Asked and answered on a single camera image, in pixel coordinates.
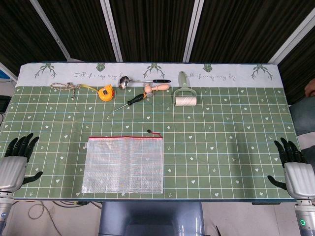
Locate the small wooden mallet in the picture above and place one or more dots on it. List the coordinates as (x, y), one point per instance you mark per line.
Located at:
(160, 87)

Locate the white aluminium partition post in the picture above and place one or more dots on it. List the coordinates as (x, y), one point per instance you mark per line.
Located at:
(49, 27)
(112, 29)
(295, 39)
(193, 29)
(11, 74)

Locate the green grid tablecloth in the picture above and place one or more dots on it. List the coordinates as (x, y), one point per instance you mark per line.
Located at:
(221, 137)

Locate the yellow tape measure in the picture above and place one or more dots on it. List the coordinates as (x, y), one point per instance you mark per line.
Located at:
(107, 93)

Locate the grey robot torso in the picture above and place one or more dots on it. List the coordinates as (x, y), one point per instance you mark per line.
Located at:
(150, 216)

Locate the clear mesh zipper pouch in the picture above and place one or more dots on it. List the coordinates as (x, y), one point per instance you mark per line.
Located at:
(123, 167)

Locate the green lint roller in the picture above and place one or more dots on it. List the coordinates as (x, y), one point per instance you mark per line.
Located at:
(185, 101)

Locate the person in grey clothing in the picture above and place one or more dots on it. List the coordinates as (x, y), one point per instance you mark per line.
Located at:
(305, 118)

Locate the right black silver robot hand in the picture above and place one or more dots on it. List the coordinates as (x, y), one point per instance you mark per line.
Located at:
(299, 177)

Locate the blue object behind table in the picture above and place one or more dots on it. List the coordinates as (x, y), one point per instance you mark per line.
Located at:
(3, 75)

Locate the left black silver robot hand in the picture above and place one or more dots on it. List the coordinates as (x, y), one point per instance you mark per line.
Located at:
(13, 172)

